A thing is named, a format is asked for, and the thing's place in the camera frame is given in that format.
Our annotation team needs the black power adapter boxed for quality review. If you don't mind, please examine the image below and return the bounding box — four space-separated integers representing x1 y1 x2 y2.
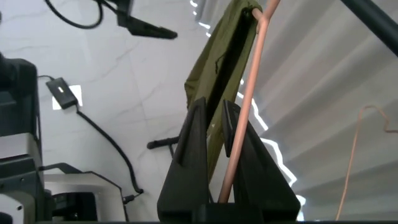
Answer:
45 77 79 110

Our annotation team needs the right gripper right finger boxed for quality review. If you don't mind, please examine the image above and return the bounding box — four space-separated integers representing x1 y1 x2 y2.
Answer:
221 99 302 220

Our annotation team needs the green printed shirt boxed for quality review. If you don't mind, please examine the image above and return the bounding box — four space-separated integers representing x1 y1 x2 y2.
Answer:
184 0 264 184

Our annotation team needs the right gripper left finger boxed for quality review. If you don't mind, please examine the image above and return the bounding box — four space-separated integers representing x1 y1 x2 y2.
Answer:
157 96 210 222

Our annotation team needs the pink clothes hanger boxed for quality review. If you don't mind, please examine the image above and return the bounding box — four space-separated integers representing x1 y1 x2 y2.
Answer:
335 105 398 221
217 0 282 203

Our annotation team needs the black clothes rack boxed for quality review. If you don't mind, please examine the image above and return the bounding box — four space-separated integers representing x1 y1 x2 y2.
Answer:
146 0 398 159

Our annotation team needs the white curtain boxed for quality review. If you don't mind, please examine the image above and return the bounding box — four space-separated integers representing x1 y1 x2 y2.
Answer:
189 0 398 222

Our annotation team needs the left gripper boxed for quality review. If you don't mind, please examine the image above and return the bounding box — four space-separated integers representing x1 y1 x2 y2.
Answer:
115 0 178 40

